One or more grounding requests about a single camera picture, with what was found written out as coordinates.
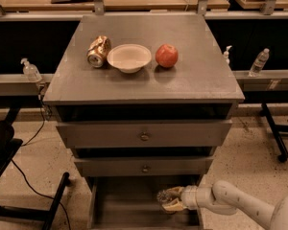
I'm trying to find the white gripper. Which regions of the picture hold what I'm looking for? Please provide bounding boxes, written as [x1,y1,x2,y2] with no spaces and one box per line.
[161,186,199,212]

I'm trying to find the clear plastic water bottle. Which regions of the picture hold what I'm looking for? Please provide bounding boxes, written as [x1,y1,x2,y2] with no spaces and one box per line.
[156,190,179,204]

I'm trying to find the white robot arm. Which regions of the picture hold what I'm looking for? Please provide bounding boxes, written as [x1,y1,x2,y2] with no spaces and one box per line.
[157,180,288,230]

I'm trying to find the grey middle drawer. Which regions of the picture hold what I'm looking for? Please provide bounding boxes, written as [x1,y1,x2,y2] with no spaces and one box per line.
[74,156,213,177]

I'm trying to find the grey open bottom drawer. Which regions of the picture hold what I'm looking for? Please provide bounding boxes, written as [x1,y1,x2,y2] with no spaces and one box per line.
[87,175,204,230]

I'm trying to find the grey top drawer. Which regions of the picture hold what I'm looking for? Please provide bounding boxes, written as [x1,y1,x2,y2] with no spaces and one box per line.
[57,120,232,149]

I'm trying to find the grey drawer cabinet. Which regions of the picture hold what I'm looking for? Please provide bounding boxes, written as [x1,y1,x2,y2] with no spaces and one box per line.
[42,13,246,230]

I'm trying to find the small pump bottle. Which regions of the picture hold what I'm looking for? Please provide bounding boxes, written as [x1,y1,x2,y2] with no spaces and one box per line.
[223,45,232,65]

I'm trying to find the background water bottle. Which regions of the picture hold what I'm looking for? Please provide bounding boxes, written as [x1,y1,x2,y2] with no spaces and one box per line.
[249,48,270,77]

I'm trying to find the clear hand sanitizer bottle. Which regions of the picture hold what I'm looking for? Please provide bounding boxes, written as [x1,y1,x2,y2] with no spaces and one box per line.
[20,58,42,82]

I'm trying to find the red apple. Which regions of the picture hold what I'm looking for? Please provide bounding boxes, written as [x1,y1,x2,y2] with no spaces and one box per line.
[156,44,179,68]

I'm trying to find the white paper bowl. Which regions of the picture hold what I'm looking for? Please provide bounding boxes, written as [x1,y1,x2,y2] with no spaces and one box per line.
[108,44,152,74]

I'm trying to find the crushed gold soda can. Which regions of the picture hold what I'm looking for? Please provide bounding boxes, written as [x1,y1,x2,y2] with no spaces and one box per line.
[86,35,111,68]

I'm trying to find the black stand base left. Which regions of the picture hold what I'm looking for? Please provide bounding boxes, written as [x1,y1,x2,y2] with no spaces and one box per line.
[0,121,72,230]

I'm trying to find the black floor cable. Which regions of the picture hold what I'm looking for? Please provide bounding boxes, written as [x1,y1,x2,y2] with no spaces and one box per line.
[10,83,72,230]

